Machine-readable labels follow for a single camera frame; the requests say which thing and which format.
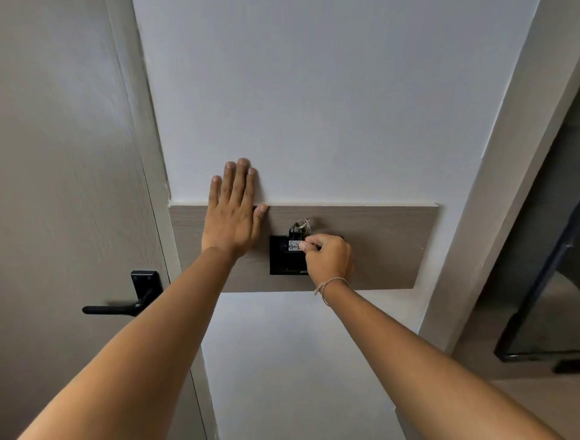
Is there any person's left hand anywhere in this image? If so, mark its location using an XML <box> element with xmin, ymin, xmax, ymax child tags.
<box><xmin>201</xmin><ymin>158</ymin><xmax>269</xmax><ymax>263</ymax></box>

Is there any person's right hand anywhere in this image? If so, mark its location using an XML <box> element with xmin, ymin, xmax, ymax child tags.
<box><xmin>299</xmin><ymin>233</ymin><xmax>354</xmax><ymax>291</ymax></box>

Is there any black key tag white label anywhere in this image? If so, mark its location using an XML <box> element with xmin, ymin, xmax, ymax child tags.
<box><xmin>286</xmin><ymin>229</ymin><xmax>308</xmax><ymax>255</ymax></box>

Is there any person's left forearm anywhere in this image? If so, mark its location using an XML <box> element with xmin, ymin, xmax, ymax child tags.
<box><xmin>18</xmin><ymin>247</ymin><xmax>237</xmax><ymax>440</ymax></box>

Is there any person's right forearm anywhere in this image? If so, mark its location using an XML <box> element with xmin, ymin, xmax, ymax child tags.
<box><xmin>319</xmin><ymin>282</ymin><xmax>567</xmax><ymax>440</ymax></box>

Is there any grey wooden door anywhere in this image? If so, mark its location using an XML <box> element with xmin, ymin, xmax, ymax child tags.
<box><xmin>0</xmin><ymin>0</ymin><xmax>203</xmax><ymax>440</ymax></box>

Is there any black framed glass panel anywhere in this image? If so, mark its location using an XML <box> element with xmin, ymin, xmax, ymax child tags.
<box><xmin>493</xmin><ymin>211</ymin><xmax>580</xmax><ymax>375</ymax></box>

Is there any black wall card switch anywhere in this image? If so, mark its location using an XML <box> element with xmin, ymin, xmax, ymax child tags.
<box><xmin>269</xmin><ymin>234</ymin><xmax>345</xmax><ymax>276</ymax></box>

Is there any thin beige string bracelet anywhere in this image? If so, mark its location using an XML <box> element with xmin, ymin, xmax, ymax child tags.
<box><xmin>314</xmin><ymin>277</ymin><xmax>351</xmax><ymax>307</ymax></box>

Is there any grey-brown wooden wall panel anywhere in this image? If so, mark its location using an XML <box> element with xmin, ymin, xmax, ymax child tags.
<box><xmin>168</xmin><ymin>202</ymin><xmax>441</xmax><ymax>293</ymax></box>

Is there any light grey door frame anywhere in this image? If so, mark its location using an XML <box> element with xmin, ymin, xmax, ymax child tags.
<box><xmin>104</xmin><ymin>0</ymin><xmax>219</xmax><ymax>440</ymax></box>

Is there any black door lever handle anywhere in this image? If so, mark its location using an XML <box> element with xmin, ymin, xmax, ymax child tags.
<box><xmin>82</xmin><ymin>270</ymin><xmax>164</xmax><ymax>317</ymax></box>

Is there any beige doorway frame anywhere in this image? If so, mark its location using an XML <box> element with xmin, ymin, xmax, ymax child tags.
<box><xmin>417</xmin><ymin>0</ymin><xmax>580</xmax><ymax>355</ymax></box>

